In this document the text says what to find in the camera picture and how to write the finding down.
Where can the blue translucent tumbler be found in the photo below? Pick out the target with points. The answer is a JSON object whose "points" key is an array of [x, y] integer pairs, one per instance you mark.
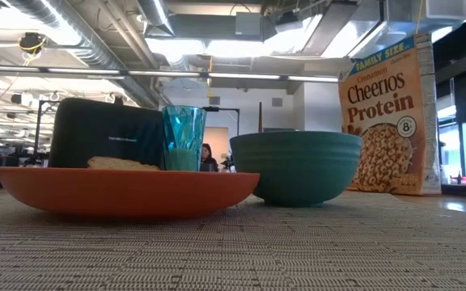
{"points": [[182, 133]]}

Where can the teal ribbed bowl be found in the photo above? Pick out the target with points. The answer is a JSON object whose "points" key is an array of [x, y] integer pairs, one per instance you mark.
{"points": [[297, 169]]}

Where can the orange plate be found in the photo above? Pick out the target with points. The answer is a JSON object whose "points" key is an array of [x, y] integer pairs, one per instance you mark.
{"points": [[128, 194]]}

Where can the slice of toast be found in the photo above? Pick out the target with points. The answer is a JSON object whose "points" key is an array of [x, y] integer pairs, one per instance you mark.
{"points": [[115, 163]]}

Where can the orange Cheerios Protein cereal box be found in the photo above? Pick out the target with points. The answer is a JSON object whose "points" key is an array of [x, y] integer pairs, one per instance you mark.
{"points": [[378, 101]]}

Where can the person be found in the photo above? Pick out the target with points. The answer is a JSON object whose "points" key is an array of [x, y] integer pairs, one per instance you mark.
{"points": [[208, 155]]}

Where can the long ceiling light strip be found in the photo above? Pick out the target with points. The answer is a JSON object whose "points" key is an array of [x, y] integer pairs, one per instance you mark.
{"points": [[237, 75]]}

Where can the grey woven placemat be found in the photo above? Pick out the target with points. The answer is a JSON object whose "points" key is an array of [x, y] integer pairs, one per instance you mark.
{"points": [[233, 250]]}

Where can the black toaster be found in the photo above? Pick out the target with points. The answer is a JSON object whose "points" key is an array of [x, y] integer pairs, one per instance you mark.
{"points": [[95, 133]]}

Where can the black metal stand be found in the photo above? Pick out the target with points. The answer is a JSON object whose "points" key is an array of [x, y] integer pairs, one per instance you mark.
{"points": [[38, 129]]}

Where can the silver ventilation duct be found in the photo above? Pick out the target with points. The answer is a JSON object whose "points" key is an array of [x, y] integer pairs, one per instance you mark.
{"points": [[91, 52]]}

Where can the black ceiling camera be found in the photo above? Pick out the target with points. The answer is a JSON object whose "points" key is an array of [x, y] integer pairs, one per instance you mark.
{"points": [[30, 42]]}

